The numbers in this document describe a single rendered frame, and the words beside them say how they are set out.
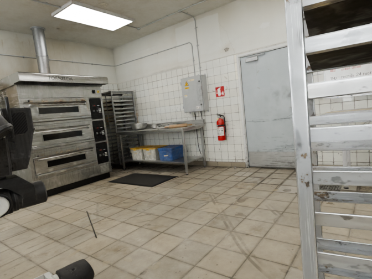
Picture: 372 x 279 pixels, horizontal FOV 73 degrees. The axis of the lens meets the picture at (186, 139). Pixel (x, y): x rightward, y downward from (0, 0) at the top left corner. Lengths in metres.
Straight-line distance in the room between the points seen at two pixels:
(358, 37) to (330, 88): 0.10
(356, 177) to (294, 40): 0.29
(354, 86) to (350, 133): 0.09
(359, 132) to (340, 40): 0.18
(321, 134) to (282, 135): 4.07
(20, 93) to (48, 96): 0.42
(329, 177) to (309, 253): 0.16
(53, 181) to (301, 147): 4.58
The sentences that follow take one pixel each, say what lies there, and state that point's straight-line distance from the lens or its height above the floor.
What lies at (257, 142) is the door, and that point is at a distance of 4.81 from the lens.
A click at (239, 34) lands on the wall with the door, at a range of 4.96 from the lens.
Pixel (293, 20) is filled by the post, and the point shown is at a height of 1.28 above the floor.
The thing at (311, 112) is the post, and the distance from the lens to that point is 1.00.
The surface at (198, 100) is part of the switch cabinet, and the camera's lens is 5.04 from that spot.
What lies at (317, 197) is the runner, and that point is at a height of 0.77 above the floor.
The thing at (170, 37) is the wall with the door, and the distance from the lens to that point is 5.85.
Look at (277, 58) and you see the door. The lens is 4.67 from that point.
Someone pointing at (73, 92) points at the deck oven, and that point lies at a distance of 5.13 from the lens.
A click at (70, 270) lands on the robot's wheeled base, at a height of 0.35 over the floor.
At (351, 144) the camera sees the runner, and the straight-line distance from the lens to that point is 1.01.
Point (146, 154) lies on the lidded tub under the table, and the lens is 5.52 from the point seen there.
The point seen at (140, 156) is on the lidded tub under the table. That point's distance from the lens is 5.69.
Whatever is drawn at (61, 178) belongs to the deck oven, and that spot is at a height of 0.25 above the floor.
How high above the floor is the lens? 1.12
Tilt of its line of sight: 6 degrees down
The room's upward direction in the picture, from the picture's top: 6 degrees counter-clockwise
